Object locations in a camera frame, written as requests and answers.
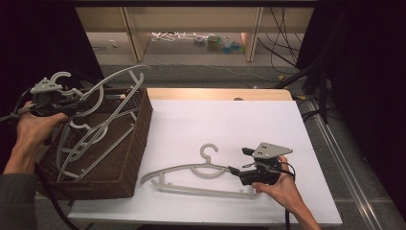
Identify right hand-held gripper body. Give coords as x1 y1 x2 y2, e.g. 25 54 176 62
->
238 142 294 187

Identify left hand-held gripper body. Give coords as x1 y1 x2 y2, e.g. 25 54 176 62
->
30 77 70 118

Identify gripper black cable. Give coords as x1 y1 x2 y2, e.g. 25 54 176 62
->
242 161 297 230
0 87 80 230

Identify person's right hand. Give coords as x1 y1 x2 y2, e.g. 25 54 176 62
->
251 154 303 211

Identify person's left hand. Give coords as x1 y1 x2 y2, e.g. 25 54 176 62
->
15 101 69 155

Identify black hanging cables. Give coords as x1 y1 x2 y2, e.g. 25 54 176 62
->
255 6 320 91

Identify brown woven basket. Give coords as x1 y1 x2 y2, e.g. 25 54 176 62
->
37 87 154 201

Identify grey plastic clothes hanger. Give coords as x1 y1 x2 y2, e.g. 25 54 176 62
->
56 108 142 182
50 64 151 183
140 143 261 201

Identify colourful toys on floor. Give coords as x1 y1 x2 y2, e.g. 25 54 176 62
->
193 34 244 55

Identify white cables on floor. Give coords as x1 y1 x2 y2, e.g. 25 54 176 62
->
150 31 199 43

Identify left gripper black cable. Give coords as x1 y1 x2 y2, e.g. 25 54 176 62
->
0 87 80 230

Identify black metal stand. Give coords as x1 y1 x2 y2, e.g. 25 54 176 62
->
272 57 331 125

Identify wooden shelf unit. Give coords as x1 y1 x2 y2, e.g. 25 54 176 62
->
75 7 315 63

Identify aluminium floor rail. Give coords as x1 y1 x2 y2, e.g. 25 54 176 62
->
304 98 382 230

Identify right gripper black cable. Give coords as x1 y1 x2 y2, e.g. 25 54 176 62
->
242 161 297 230

